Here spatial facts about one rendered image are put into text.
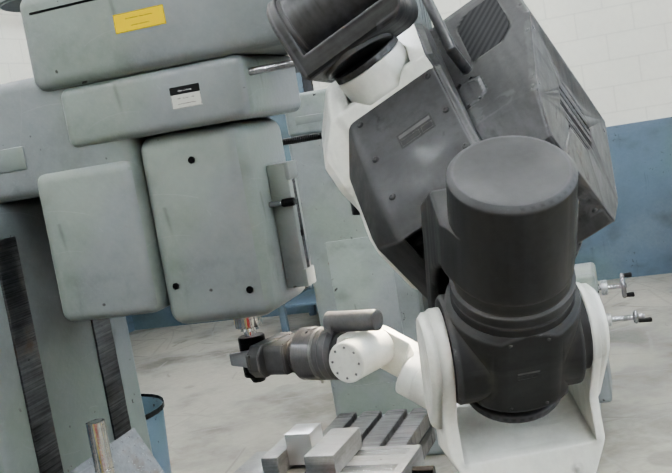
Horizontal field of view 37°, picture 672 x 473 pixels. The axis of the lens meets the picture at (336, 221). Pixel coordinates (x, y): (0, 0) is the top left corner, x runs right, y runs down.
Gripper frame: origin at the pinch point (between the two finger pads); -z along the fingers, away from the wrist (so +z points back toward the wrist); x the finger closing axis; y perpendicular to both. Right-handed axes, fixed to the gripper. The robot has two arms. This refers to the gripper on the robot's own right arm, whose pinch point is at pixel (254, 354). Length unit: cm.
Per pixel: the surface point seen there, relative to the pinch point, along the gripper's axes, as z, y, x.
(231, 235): 7.1, -22.1, 8.5
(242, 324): 0.6, -6.0, 2.3
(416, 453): 15.1, 25.9, -22.6
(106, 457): 12.7, -0.2, 47.3
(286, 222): 11.3, -22.2, -0.9
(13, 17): -549, -169, -431
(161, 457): -170, 78, -136
